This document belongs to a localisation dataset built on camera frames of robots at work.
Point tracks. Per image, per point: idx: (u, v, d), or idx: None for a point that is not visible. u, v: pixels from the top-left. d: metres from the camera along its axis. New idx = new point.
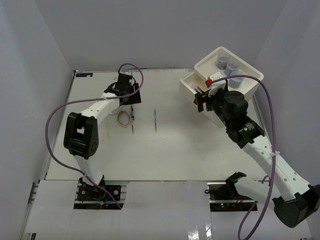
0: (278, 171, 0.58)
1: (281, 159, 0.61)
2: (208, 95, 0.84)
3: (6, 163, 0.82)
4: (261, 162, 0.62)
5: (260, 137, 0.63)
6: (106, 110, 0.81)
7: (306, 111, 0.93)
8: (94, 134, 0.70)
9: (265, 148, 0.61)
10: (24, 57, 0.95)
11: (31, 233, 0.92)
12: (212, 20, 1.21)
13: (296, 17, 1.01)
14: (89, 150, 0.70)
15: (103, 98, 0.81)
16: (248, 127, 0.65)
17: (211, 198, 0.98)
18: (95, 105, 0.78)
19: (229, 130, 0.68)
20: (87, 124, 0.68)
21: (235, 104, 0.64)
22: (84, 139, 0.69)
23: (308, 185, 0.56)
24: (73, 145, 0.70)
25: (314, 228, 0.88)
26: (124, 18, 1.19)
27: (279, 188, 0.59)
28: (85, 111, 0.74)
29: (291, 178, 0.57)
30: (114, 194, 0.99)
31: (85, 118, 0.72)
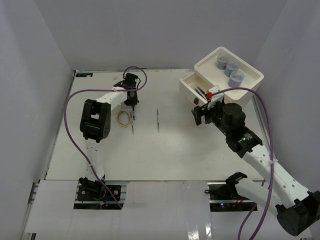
0: (277, 178, 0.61)
1: (280, 167, 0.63)
2: (207, 108, 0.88)
3: (5, 163, 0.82)
4: (260, 170, 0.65)
5: (259, 146, 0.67)
6: (117, 100, 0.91)
7: (306, 112, 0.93)
8: (108, 118, 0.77)
9: (264, 157, 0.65)
10: (23, 58, 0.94)
11: (31, 233, 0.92)
12: (213, 20, 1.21)
13: (297, 18, 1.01)
14: (103, 132, 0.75)
15: (114, 90, 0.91)
16: (246, 137, 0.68)
17: (211, 198, 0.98)
18: (108, 94, 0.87)
19: (228, 140, 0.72)
20: (103, 109, 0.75)
21: (233, 115, 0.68)
22: (99, 122, 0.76)
23: (307, 191, 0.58)
24: (89, 128, 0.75)
25: (314, 228, 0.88)
26: (124, 18, 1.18)
27: (280, 196, 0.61)
28: (100, 98, 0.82)
29: (290, 185, 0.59)
30: (114, 194, 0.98)
31: (99, 104, 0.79)
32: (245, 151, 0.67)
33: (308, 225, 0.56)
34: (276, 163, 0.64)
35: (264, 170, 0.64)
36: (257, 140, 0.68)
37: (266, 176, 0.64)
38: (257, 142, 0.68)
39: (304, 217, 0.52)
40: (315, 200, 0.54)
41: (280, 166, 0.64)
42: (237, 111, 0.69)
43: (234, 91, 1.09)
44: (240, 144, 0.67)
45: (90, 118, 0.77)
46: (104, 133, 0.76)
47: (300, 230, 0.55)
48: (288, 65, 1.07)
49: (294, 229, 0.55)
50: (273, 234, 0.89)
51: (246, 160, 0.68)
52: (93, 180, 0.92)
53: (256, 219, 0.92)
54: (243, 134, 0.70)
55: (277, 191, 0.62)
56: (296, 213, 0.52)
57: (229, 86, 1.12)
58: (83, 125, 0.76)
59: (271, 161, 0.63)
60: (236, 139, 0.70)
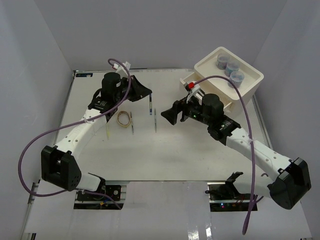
0: (259, 153, 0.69)
1: (260, 144, 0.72)
2: (185, 102, 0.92)
3: (6, 163, 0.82)
4: (245, 151, 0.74)
5: (238, 129, 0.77)
6: (89, 132, 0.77)
7: (306, 112, 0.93)
8: (72, 170, 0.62)
9: (243, 137, 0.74)
10: (23, 57, 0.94)
11: (31, 233, 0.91)
12: (212, 20, 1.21)
13: (297, 17, 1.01)
14: (68, 185, 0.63)
15: (83, 121, 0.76)
16: (226, 124, 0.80)
17: (211, 198, 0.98)
18: (74, 132, 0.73)
19: (210, 129, 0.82)
20: (62, 162, 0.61)
21: (213, 106, 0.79)
22: (60, 175, 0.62)
23: (289, 160, 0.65)
24: (51, 180, 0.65)
25: (314, 228, 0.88)
26: (124, 18, 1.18)
27: (267, 170, 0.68)
28: (63, 143, 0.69)
29: (272, 157, 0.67)
30: (114, 194, 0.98)
31: (61, 151, 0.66)
32: (226, 136, 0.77)
33: (300, 194, 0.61)
34: (255, 141, 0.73)
35: (247, 149, 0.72)
36: (235, 125, 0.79)
37: (250, 154, 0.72)
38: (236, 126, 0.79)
39: (290, 183, 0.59)
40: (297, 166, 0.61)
41: (260, 143, 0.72)
42: (215, 101, 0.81)
43: (234, 91, 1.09)
44: (221, 131, 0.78)
45: (52, 168, 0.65)
46: (69, 186, 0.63)
47: (294, 200, 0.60)
48: (288, 65, 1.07)
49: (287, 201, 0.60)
50: (273, 234, 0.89)
51: (230, 144, 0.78)
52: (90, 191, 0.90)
53: (256, 218, 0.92)
54: (222, 121, 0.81)
55: (263, 165, 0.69)
56: (281, 181, 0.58)
57: (228, 86, 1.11)
58: (46, 176, 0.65)
59: (250, 140, 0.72)
60: (217, 128, 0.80)
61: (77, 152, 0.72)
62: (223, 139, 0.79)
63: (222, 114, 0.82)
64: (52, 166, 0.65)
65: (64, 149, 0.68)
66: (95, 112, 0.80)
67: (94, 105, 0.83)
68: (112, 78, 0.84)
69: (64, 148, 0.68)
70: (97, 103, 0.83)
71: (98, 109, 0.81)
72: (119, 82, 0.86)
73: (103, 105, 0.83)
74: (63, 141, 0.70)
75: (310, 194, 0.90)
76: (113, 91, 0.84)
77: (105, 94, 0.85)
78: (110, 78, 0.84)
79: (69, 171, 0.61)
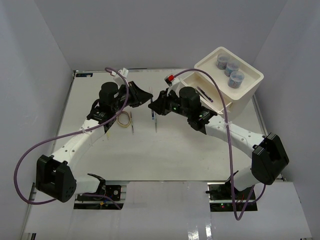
0: (235, 135, 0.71)
1: (235, 125, 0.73)
2: (166, 94, 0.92)
3: (6, 163, 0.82)
4: (223, 135, 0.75)
5: (215, 116, 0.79)
6: (87, 143, 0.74)
7: (305, 112, 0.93)
8: (67, 180, 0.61)
9: (220, 123, 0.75)
10: (23, 57, 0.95)
11: (31, 234, 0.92)
12: (212, 20, 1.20)
13: (297, 17, 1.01)
14: (62, 196, 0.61)
15: (82, 131, 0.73)
16: (204, 114, 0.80)
17: (211, 198, 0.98)
18: (71, 142, 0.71)
19: (190, 120, 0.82)
20: (57, 172, 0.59)
21: (189, 98, 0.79)
22: (55, 185, 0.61)
23: (262, 136, 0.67)
24: (45, 190, 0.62)
25: (314, 228, 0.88)
26: (123, 18, 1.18)
27: (245, 150, 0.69)
28: (59, 153, 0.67)
29: (247, 136, 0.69)
30: (114, 194, 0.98)
31: (58, 161, 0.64)
32: (204, 124, 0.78)
33: (279, 168, 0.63)
34: (231, 124, 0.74)
35: (224, 133, 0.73)
36: (213, 113, 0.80)
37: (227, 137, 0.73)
38: (212, 115, 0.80)
39: (266, 158, 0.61)
40: (270, 140, 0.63)
41: (235, 124, 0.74)
42: (192, 93, 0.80)
43: (234, 92, 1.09)
44: (199, 121, 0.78)
45: (46, 178, 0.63)
46: (63, 197, 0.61)
47: (274, 174, 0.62)
48: (288, 65, 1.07)
49: (266, 175, 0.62)
50: (273, 234, 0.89)
51: (209, 132, 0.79)
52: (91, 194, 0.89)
53: (256, 218, 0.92)
54: (200, 112, 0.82)
55: (239, 145, 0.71)
56: (257, 157, 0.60)
57: (229, 86, 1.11)
58: (39, 185, 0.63)
59: (226, 123, 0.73)
60: (195, 118, 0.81)
61: (73, 163, 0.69)
62: (203, 129, 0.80)
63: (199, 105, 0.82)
64: (47, 176, 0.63)
65: (60, 158, 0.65)
66: (94, 123, 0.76)
67: (93, 116, 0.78)
68: (109, 89, 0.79)
69: (61, 158, 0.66)
70: (96, 114, 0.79)
71: (97, 120, 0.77)
72: (117, 93, 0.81)
73: (102, 116, 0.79)
74: (59, 150, 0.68)
75: (310, 194, 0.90)
76: (110, 102, 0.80)
77: (103, 105, 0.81)
78: (107, 89, 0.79)
79: (63, 182, 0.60)
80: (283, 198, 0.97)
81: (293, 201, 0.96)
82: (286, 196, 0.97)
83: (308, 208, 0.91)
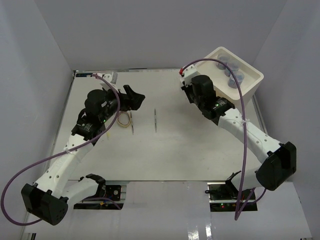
0: (251, 135, 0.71)
1: (252, 125, 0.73)
2: (185, 86, 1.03)
3: (6, 163, 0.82)
4: (237, 132, 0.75)
5: (232, 110, 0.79)
6: (74, 162, 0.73)
7: (305, 112, 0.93)
8: (54, 207, 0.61)
9: (236, 118, 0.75)
10: (23, 57, 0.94)
11: (31, 233, 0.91)
12: (212, 20, 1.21)
13: (297, 18, 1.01)
14: (54, 221, 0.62)
15: (65, 151, 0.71)
16: (220, 104, 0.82)
17: (211, 198, 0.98)
18: (55, 166, 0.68)
19: (204, 108, 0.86)
20: (42, 202, 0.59)
21: (201, 84, 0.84)
22: (43, 213, 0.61)
23: (278, 143, 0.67)
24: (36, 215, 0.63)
25: (314, 228, 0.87)
26: (123, 18, 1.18)
27: (257, 152, 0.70)
28: (43, 181, 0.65)
29: (263, 139, 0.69)
30: (114, 194, 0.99)
31: (42, 190, 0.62)
32: (219, 116, 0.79)
33: (285, 177, 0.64)
34: (248, 122, 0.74)
35: (239, 130, 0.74)
36: (229, 105, 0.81)
37: (241, 135, 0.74)
38: (230, 107, 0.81)
39: (277, 167, 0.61)
40: (286, 150, 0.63)
41: (252, 124, 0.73)
42: (203, 79, 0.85)
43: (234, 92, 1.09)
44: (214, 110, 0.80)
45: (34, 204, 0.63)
46: (54, 222, 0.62)
47: (278, 183, 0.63)
48: (288, 65, 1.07)
49: (272, 183, 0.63)
50: (273, 234, 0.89)
51: (223, 125, 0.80)
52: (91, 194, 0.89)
53: (256, 218, 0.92)
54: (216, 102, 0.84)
55: (252, 147, 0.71)
56: (268, 164, 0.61)
57: (229, 86, 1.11)
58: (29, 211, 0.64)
59: (243, 121, 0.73)
60: (210, 107, 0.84)
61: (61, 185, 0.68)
62: (216, 119, 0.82)
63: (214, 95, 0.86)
64: None
65: (44, 187, 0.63)
66: (79, 140, 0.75)
67: (79, 129, 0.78)
68: (95, 99, 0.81)
69: (45, 186, 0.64)
70: (81, 127, 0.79)
71: (82, 135, 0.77)
72: (104, 102, 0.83)
73: (88, 128, 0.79)
74: (44, 176, 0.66)
75: (310, 194, 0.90)
76: (98, 112, 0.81)
77: (90, 116, 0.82)
78: (93, 99, 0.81)
79: (50, 210, 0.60)
80: (283, 198, 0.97)
81: (293, 201, 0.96)
82: (286, 196, 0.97)
83: (308, 208, 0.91)
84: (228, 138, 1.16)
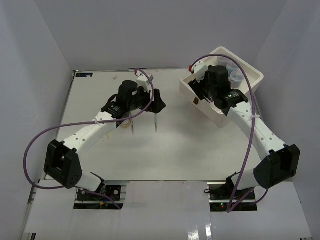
0: (257, 131, 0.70)
1: (261, 122, 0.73)
2: (198, 81, 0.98)
3: (6, 163, 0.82)
4: (244, 126, 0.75)
5: (244, 103, 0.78)
6: (98, 135, 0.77)
7: (305, 112, 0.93)
8: (74, 168, 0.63)
9: (246, 112, 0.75)
10: (23, 57, 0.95)
11: (31, 234, 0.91)
12: (212, 21, 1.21)
13: (297, 18, 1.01)
14: (68, 183, 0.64)
15: (94, 122, 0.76)
16: (233, 95, 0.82)
17: (211, 198, 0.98)
18: (83, 131, 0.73)
19: (216, 98, 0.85)
20: (65, 158, 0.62)
21: (216, 73, 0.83)
22: (62, 171, 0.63)
23: (283, 144, 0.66)
24: (52, 174, 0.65)
25: (314, 228, 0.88)
26: (124, 18, 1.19)
27: (259, 149, 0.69)
28: (70, 140, 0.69)
29: (268, 137, 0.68)
30: (114, 194, 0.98)
31: (67, 147, 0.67)
32: (230, 106, 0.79)
33: (281, 179, 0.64)
34: (257, 119, 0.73)
35: (247, 124, 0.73)
36: (243, 98, 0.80)
37: (248, 129, 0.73)
38: (243, 100, 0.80)
39: (277, 166, 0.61)
40: (289, 151, 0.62)
41: (261, 121, 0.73)
42: (220, 69, 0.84)
43: None
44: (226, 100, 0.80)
45: (55, 163, 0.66)
46: (68, 184, 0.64)
47: (274, 182, 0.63)
48: (288, 65, 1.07)
49: (267, 181, 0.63)
50: (273, 234, 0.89)
51: (232, 117, 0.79)
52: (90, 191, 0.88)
53: (256, 218, 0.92)
54: (229, 92, 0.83)
55: (256, 143, 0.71)
56: (268, 161, 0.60)
57: None
58: (47, 169, 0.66)
59: (253, 116, 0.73)
60: (222, 97, 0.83)
61: (82, 151, 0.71)
62: (226, 109, 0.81)
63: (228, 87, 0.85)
64: (56, 161, 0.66)
65: (70, 145, 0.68)
66: (108, 116, 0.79)
67: (108, 109, 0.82)
68: (129, 86, 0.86)
69: (71, 145, 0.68)
70: (110, 107, 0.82)
71: (111, 114, 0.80)
72: (135, 90, 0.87)
73: (116, 110, 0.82)
74: (70, 137, 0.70)
75: (310, 194, 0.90)
76: (128, 97, 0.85)
77: (119, 100, 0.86)
78: (127, 86, 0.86)
79: (70, 168, 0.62)
80: (282, 198, 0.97)
81: (293, 201, 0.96)
82: (286, 196, 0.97)
83: (308, 208, 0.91)
84: (229, 138, 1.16)
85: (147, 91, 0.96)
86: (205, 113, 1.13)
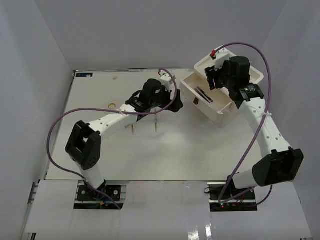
0: (264, 129, 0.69)
1: (271, 121, 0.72)
2: (215, 69, 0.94)
3: (6, 163, 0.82)
4: (253, 121, 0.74)
5: (259, 99, 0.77)
6: (121, 124, 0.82)
7: (305, 112, 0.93)
8: (94, 149, 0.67)
9: (258, 108, 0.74)
10: (23, 58, 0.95)
11: (31, 234, 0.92)
12: (212, 21, 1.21)
13: (297, 18, 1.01)
14: (85, 163, 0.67)
15: (119, 111, 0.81)
16: (250, 89, 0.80)
17: (211, 198, 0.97)
18: (108, 117, 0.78)
19: (231, 89, 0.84)
20: (89, 138, 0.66)
21: (237, 63, 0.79)
22: (83, 150, 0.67)
23: (288, 147, 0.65)
24: (72, 152, 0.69)
25: (314, 228, 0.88)
26: (124, 18, 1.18)
27: (262, 146, 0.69)
28: (95, 123, 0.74)
29: (274, 137, 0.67)
30: (114, 194, 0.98)
31: (92, 129, 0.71)
32: (243, 99, 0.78)
33: (279, 181, 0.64)
34: (268, 116, 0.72)
35: (256, 120, 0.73)
36: (259, 93, 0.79)
37: (257, 126, 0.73)
38: (258, 95, 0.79)
39: (277, 166, 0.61)
40: (292, 155, 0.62)
41: (272, 119, 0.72)
42: (242, 60, 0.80)
43: None
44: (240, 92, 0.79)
45: (78, 142, 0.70)
46: (85, 164, 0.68)
47: (271, 182, 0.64)
48: (288, 65, 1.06)
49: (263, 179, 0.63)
50: (272, 234, 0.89)
51: (243, 110, 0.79)
52: (92, 188, 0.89)
53: (256, 218, 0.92)
54: (247, 86, 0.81)
55: (261, 140, 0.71)
56: (269, 160, 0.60)
57: None
58: (69, 147, 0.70)
59: (264, 113, 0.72)
60: (238, 89, 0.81)
61: (103, 136, 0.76)
62: (240, 102, 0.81)
63: (247, 79, 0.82)
64: (79, 141, 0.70)
65: (95, 128, 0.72)
66: (131, 109, 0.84)
67: (131, 102, 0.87)
68: (153, 84, 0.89)
69: (95, 128, 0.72)
70: (134, 102, 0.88)
71: (134, 107, 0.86)
72: (159, 90, 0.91)
73: (139, 105, 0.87)
74: (96, 121, 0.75)
75: (310, 194, 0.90)
76: (151, 95, 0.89)
77: (142, 97, 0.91)
78: (151, 84, 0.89)
79: (92, 148, 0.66)
80: (283, 198, 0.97)
81: (293, 201, 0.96)
82: (286, 196, 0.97)
83: (308, 208, 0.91)
84: (229, 138, 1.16)
85: (168, 90, 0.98)
86: (205, 113, 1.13)
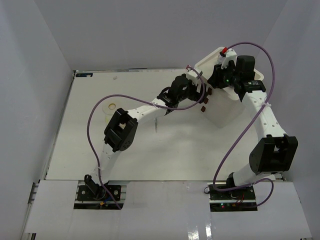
0: (262, 116, 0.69)
1: (270, 111, 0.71)
2: (221, 67, 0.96)
3: (5, 163, 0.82)
4: (253, 111, 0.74)
5: (261, 92, 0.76)
6: (152, 115, 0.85)
7: (305, 112, 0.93)
8: (131, 134, 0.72)
9: (259, 99, 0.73)
10: (23, 58, 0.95)
11: (31, 234, 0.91)
12: (212, 21, 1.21)
13: (298, 18, 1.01)
14: (121, 146, 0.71)
15: (152, 103, 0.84)
16: (253, 83, 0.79)
17: (211, 198, 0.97)
18: (142, 108, 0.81)
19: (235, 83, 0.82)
20: (129, 123, 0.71)
21: (243, 59, 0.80)
22: (121, 133, 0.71)
23: (283, 133, 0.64)
24: (111, 134, 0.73)
25: (315, 228, 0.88)
26: (124, 18, 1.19)
27: (259, 133, 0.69)
28: (132, 111, 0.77)
29: (270, 124, 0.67)
30: (114, 194, 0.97)
31: (129, 117, 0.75)
32: (246, 91, 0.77)
33: (273, 167, 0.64)
34: (267, 107, 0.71)
35: (255, 109, 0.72)
36: (261, 88, 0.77)
37: (255, 114, 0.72)
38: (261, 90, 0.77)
39: (271, 150, 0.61)
40: (287, 142, 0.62)
41: (271, 110, 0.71)
42: (248, 56, 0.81)
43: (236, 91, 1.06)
44: (245, 85, 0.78)
45: (117, 126, 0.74)
46: (121, 146, 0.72)
47: (264, 167, 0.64)
48: (288, 65, 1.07)
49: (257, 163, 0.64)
50: (272, 234, 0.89)
51: (245, 103, 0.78)
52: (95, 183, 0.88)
53: (256, 218, 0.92)
54: (250, 81, 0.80)
55: (258, 128, 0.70)
56: (263, 143, 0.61)
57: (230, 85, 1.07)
58: (108, 130, 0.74)
59: (264, 103, 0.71)
60: (242, 83, 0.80)
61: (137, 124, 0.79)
62: (243, 95, 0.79)
63: (252, 75, 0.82)
64: (117, 125, 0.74)
65: (133, 115, 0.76)
66: (162, 103, 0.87)
67: (162, 97, 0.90)
68: (180, 82, 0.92)
69: (133, 115, 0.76)
70: (164, 97, 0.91)
71: (164, 102, 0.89)
72: (186, 86, 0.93)
73: (169, 100, 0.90)
74: (133, 109, 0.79)
75: (310, 194, 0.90)
76: (178, 92, 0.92)
77: (171, 93, 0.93)
78: (179, 82, 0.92)
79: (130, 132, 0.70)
80: (282, 198, 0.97)
81: (293, 201, 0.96)
82: (286, 195, 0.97)
83: (308, 208, 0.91)
84: (229, 138, 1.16)
85: (195, 84, 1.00)
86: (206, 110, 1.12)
